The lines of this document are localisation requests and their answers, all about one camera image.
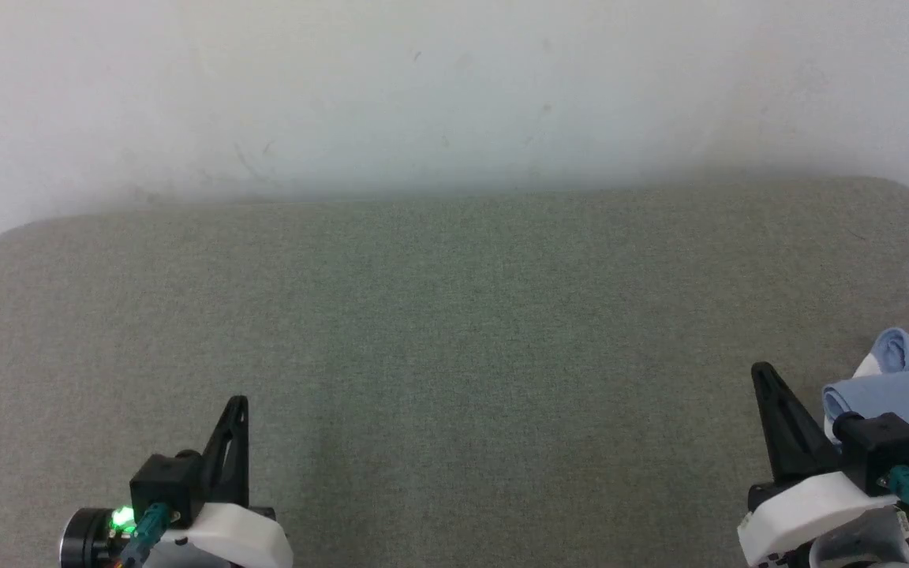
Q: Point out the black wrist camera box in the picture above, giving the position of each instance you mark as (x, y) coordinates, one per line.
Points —
(162, 481)
(884, 450)

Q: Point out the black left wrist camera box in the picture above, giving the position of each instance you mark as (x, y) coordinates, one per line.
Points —
(162, 481)

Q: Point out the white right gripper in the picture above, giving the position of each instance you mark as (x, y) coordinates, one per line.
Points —
(802, 513)

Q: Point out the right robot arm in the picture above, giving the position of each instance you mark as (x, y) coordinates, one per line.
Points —
(865, 544)

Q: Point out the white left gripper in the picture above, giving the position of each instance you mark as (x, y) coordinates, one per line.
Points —
(241, 540)

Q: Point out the grey fabric sofa seat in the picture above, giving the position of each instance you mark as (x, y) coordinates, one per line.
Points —
(454, 355)

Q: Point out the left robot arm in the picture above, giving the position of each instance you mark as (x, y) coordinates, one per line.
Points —
(84, 540)

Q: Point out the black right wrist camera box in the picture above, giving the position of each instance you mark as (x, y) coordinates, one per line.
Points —
(884, 450)

